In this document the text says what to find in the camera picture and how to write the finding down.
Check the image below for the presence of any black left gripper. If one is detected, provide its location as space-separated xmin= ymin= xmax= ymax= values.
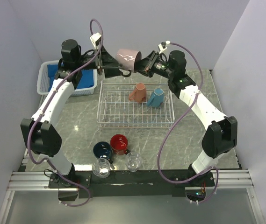
xmin=76 ymin=42 xmax=124 ymax=78

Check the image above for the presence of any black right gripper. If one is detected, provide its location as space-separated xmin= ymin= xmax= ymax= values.
xmin=129 ymin=51 xmax=173 ymax=80

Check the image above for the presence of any purple mug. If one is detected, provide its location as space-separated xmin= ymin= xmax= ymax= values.
xmin=115 ymin=49 xmax=142 ymax=77

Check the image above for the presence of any light blue mug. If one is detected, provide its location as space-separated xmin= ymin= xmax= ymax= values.
xmin=146 ymin=87 xmax=164 ymax=108

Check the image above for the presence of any white wire dish rack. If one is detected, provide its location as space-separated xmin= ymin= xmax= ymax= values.
xmin=97 ymin=81 xmax=175 ymax=129

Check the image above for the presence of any red mug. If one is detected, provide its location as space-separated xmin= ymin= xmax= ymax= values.
xmin=110 ymin=134 xmax=129 ymax=155

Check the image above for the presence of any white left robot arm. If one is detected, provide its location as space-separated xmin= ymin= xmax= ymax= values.
xmin=21 ymin=38 xmax=104 ymax=188

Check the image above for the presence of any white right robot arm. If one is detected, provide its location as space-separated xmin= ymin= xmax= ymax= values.
xmin=134 ymin=50 xmax=237 ymax=186

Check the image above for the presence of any blue cloth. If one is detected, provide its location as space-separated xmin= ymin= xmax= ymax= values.
xmin=47 ymin=64 xmax=94 ymax=91

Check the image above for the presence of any white plastic basket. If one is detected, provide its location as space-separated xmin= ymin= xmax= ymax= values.
xmin=36 ymin=60 xmax=98 ymax=97

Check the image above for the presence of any dark blue mug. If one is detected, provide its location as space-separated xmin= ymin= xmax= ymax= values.
xmin=93 ymin=141 xmax=113 ymax=164

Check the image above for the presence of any clear glass cup right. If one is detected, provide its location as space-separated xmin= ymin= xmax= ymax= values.
xmin=125 ymin=152 xmax=142 ymax=172

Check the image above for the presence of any clear glass cup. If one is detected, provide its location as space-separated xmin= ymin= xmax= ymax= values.
xmin=125 ymin=152 xmax=142 ymax=172
xmin=92 ymin=158 xmax=111 ymax=178

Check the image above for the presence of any clear glass cup left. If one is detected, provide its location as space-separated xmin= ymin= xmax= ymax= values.
xmin=92 ymin=158 xmax=111 ymax=178

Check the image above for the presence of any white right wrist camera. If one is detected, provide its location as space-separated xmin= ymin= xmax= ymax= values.
xmin=158 ymin=41 xmax=171 ymax=55

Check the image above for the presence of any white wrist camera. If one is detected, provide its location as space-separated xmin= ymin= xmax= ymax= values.
xmin=158 ymin=41 xmax=171 ymax=55
xmin=90 ymin=32 xmax=102 ymax=49

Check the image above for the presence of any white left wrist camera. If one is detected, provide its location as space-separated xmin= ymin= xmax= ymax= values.
xmin=90 ymin=32 xmax=102 ymax=49

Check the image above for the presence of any black table edge rail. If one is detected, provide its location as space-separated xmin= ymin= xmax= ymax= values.
xmin=48 ymin=169 xmax=216 ymax=199

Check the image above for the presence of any aluminium frame rail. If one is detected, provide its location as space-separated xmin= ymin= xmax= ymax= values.
xmin=7 ymin=170 xmax=254 ymax=191

